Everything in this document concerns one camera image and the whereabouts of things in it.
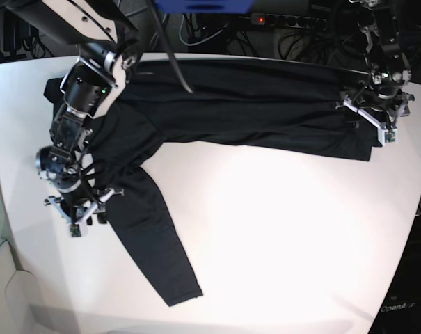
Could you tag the black OpenArm base box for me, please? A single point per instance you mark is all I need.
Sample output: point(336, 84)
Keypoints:
point(400, 311)

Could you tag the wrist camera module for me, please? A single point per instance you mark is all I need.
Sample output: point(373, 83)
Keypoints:
point(386, 136)
point(76, 230)

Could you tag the blue box at top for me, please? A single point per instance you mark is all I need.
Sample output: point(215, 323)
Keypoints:
point(205, 6)

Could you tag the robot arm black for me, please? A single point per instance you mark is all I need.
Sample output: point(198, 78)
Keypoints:
point(108, 59)
point(384, 52)

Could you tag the black power strip red switch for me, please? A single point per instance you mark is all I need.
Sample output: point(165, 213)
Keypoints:
point(288, 21)

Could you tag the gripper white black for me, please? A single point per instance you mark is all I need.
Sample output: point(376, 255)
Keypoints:
point(84, 210)
point(378, 114)

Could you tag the dark navy long-sleeve shirt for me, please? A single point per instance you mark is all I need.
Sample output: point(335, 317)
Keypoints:
point(158, 252)

